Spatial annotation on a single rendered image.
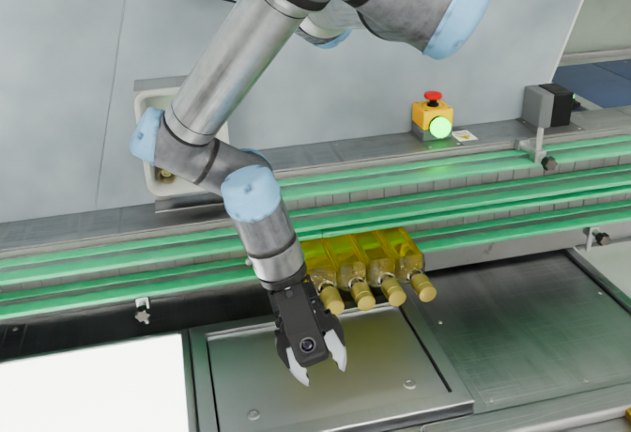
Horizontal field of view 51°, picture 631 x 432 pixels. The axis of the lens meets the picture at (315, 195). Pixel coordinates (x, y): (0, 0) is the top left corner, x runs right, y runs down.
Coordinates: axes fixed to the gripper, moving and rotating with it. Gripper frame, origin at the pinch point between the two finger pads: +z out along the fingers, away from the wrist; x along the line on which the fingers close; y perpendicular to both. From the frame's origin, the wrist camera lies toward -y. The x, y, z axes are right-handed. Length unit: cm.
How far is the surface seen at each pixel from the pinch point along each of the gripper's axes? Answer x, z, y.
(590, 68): -106, 13, 95
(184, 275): 20.0, -2.6, 40.3
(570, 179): -66, 11, 41
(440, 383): -18.4, 18.0, 6.6
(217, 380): 18.9, 7.6, 17.8
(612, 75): -107, 14, 86
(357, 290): -10.8, 1.1, 18.5
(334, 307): -5.8, 0.8, 16.0
